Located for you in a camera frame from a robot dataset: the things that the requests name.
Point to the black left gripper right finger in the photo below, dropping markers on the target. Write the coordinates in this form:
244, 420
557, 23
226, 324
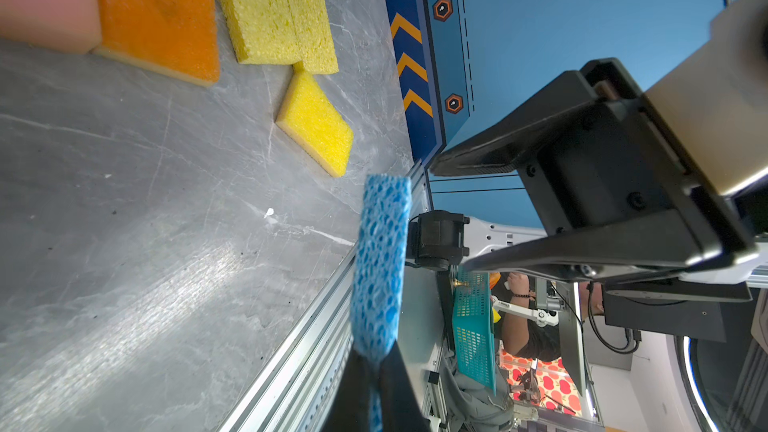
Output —
399, 408

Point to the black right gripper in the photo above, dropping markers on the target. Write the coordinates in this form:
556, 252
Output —
618, 198

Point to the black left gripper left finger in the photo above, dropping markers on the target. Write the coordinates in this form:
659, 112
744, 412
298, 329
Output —
351, 407

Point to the blue sponge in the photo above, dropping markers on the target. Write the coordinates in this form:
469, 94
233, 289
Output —
379, 271

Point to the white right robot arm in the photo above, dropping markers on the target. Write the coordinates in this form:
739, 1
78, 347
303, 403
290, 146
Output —
442, 239

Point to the teal perforated basket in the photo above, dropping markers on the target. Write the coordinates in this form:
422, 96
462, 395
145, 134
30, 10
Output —
472, 328

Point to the person in background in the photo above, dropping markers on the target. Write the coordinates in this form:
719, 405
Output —
523, 338

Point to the bright yellow sponge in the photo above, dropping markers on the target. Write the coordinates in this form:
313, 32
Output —
310, 119

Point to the lime porous sponge right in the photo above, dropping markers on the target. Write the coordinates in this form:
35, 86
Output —
314, 37

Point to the lime porous sponge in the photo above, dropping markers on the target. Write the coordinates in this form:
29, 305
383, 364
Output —
314, 37
261, 31

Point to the lime porous sponge left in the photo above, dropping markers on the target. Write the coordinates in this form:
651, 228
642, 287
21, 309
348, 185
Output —
261, 31

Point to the orange sponge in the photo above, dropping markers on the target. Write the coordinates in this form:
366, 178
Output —
177, 38

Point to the pink sponge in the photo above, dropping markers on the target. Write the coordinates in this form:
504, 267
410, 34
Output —
68, 26

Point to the aluminium front rail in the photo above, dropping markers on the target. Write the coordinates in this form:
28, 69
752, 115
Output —
296, 388

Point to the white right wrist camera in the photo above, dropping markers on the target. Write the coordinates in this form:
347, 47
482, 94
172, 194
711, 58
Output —
715, 102

